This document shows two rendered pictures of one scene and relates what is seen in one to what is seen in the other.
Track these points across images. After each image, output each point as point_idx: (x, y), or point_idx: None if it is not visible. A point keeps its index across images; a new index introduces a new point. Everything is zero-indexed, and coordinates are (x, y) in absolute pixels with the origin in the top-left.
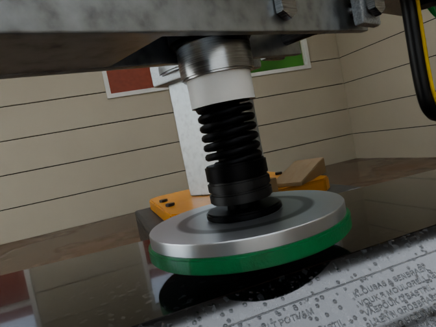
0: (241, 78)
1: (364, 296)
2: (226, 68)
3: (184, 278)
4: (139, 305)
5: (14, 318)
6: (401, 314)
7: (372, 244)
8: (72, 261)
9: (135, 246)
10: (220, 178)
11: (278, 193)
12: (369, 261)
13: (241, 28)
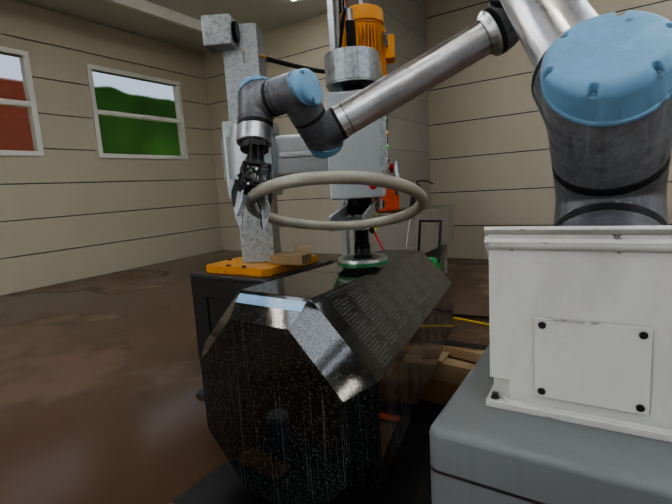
0: None
1: (392, 273)
2: None
3: (355, 271)
4: (357, 274)
5: (327, 279)
6: (398, 276)
7: (389, 264)
8: (299, 274)
9: (313, 270)
10: (363, 247)
11: None
12: (390, 267)
13: (374, 214)
